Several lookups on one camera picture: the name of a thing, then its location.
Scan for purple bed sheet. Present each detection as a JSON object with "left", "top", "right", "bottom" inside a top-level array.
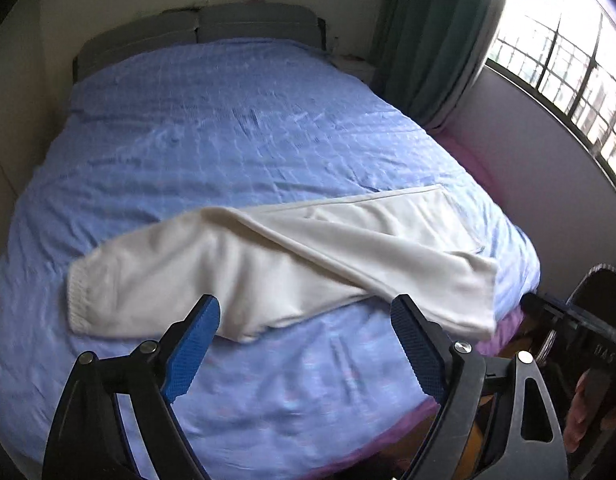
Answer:
[{"left": 306, "top": 131, "right": 540, "bottom": 479}]

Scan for cream white pants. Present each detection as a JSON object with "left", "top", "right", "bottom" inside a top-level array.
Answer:
[{"left": 66, "top": 185, "right": 497, "bottom": 342}]

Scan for teal curtain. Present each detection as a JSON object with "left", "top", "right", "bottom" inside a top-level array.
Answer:
[{"left": 370, "top": 0, "right": 506, "bottom": 131}]

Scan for dark wicker basket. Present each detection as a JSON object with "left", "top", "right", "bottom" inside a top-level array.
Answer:
[{"left": 567, "top": 264, "right": 616, "bottom": 328}]

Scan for white nightstand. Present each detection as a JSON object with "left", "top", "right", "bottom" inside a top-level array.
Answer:
[{"left": 331, "top": 54, "right": 375, "bottom": 86}]

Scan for grey padded headboard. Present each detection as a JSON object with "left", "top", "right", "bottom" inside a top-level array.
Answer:
[{"left": 73, "top": 2, "right": 326, "bottom": 82}]

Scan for window with grille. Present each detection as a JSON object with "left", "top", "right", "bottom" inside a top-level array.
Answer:
[{"left": 488, "top": 0, "right": 616, "bottom": 186}]

